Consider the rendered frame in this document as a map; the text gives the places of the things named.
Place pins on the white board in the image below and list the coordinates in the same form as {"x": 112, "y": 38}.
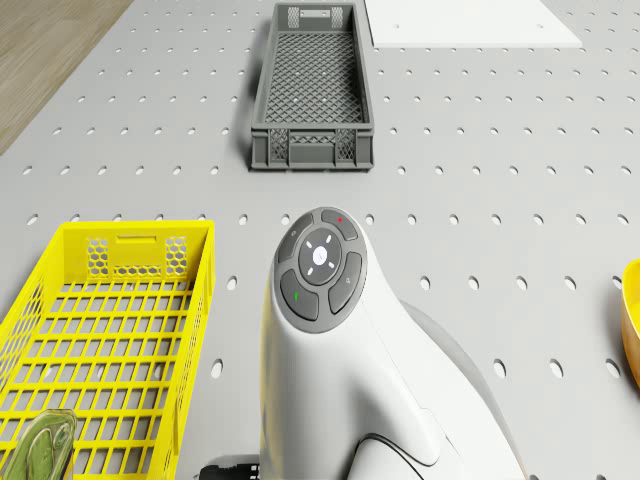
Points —
{"x": 465, "y": 25}

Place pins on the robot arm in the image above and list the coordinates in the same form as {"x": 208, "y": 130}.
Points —
{"x": 340, "y": 380}

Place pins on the green flat-sided can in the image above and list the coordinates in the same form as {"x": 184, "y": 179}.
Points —
{"x": 42, "y": 445}

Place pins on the dark grey basket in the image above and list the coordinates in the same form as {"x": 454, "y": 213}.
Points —
{"x": 312, "y": 150}

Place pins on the yellow bowl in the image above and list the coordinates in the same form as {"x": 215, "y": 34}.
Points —
{"x": 632, "y": 320}

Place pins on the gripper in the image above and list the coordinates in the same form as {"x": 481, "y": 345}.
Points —
{"x": 230, "y": 470}

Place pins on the yellow basket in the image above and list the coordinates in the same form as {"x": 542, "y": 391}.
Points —
{"x": 135, "y": 232}

